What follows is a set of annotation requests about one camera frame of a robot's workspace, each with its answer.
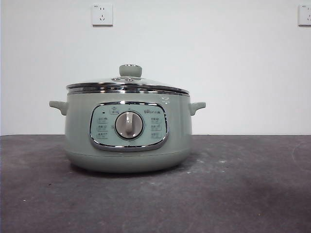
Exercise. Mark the pale green electric cooking pot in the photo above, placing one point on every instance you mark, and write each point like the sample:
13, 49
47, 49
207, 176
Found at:
80, 136

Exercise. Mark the glass lid with green knob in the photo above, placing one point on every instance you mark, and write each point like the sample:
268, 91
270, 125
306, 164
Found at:
130, 71

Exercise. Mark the white wall socket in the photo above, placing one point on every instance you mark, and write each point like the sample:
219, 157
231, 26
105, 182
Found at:
102, 14
305, 14

